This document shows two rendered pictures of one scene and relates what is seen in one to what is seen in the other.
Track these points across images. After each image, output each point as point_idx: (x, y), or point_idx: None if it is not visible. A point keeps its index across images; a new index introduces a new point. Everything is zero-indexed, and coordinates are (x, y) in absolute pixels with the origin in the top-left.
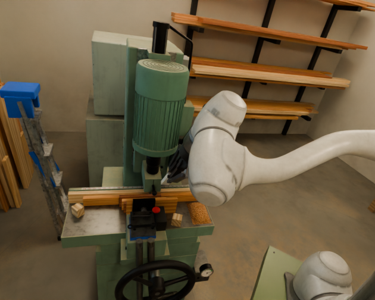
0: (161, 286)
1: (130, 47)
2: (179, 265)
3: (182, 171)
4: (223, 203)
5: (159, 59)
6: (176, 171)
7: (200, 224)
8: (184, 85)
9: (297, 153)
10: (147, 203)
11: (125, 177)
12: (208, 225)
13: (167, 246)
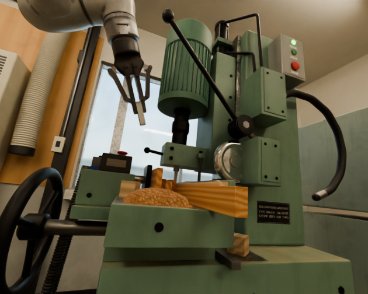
0: (28, 215)
1: None
2: (34, 172)
3: (127, 81)
4: (18, 5)
5: (212, 46)
6: (127, 85)
7: (120, 200)
8: (179, 28)
9: None
10: (145, 170)
11: None
12: (115, 201)
13: (90, 206)
